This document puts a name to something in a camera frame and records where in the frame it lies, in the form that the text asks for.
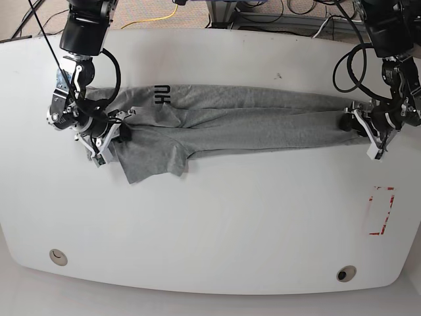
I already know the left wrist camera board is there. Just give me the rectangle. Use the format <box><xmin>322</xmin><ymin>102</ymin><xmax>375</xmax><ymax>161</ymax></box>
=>
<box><xmin>366</xmin><ymin>144</ymin><xmax>385</xmax><ymax>161</ymax></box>

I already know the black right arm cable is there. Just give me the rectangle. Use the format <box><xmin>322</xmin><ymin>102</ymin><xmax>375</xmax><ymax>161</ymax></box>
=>
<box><xmin>88</xmin><ymin>47</ymin><xmax>122</xmax><ymax>116</ymax></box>

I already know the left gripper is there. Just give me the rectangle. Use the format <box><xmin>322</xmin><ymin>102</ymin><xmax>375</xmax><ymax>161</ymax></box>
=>
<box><xmin>338</xmin><ymin>100</ymin><xmax>403</xmax><ymax>151</ymax></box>

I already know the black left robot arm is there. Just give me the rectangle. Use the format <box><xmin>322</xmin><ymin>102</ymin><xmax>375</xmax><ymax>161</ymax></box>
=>
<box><xmin>339</xmin><ymin>1</ymin><xmax>420</xmax><ymax>160</ymax></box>

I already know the white cable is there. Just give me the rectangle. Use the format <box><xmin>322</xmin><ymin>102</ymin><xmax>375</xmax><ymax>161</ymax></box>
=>
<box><xmin>311</xmin><ymin>16</ymin><xmax>332</xmax><ymax>39</ymax></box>

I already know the left table cable grommet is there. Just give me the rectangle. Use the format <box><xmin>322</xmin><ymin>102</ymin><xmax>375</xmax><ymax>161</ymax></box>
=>
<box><xmin>49</xmin><ymin>249</ymin><xmax>68</xmax><ymax>267</ymax></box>

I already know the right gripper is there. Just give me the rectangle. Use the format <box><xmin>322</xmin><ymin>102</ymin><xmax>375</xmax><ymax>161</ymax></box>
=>
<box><xmin>72</xmin><ymin>109</ymin><xmax>136</xmax><ymax>158</ymax></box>

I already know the grey t-shirt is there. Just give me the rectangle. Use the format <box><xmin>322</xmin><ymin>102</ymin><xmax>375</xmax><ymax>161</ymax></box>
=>
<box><xmin>84</xmin><ymin>84</ymin><xmax>371</xmax><ymax>186</ymax></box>

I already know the right table cable grommet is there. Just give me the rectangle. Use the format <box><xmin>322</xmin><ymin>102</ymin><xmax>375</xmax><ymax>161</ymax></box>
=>
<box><xmin>336</xmin><ymin>265</ymin><xmax>357</xmax><ymax>283</ymax></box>

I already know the red tape rectangle marking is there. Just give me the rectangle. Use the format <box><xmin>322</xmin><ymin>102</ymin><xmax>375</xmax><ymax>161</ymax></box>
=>
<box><xmin>364</xmin><ymin>186</ymin><xmax>396</xmax><ymax>236</ymax></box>

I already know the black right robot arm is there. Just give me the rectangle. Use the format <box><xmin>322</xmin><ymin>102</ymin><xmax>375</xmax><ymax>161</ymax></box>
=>
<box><xmin>47</xmin><ymin>1</ymin><xmax>135</xmax><ymax>167</ymax></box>

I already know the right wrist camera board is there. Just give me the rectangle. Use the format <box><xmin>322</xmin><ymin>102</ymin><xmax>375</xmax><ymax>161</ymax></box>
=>
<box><xmin>91</xmin><ymin>151</ymin><xmax>112</xmax><ymax>168</ymax></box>

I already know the table cable grommet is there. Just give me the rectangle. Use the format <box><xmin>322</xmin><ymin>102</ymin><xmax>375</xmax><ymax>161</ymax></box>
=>
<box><xmin>49</xmin><ymin>249</ymin><xmax>68</xmax><ymax>267</ymax></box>
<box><xmin>336</xmin><ymin>265</ymin><xmax>357</xmax><ymax>283</ymax></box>

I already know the yellow cable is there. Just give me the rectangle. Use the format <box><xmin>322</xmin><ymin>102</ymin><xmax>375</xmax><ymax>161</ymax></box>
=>
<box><xmin>120</xmin><ymin>4</ymin><xmax>179</xmax><ymax>30</ymax></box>

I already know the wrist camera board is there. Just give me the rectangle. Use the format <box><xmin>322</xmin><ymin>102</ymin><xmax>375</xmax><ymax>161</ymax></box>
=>
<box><xmin>366</xmin><ymin>144</ymin><xmax>385</xmax><ymax>161</ymax></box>
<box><xmin>91</xmin><ymin>151</ymin><xmax>112</xmax><ymax>168</ymax></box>

